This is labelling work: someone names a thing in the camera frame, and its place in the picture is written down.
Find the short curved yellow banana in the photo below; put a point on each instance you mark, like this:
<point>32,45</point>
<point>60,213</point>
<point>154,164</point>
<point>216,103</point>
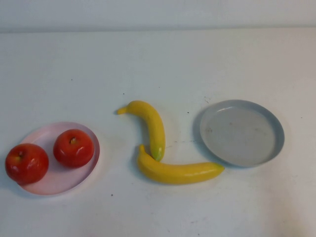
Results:
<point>153,123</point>

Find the long yellow banana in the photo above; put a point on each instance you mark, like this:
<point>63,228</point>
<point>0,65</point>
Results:
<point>177,172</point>

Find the red apple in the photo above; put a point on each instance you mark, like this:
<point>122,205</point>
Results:
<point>74,149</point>
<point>27,164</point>

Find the grey round plate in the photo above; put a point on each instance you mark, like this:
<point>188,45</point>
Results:
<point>242,133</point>

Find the pink round plate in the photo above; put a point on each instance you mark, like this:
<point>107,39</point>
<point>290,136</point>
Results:
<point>74,177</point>

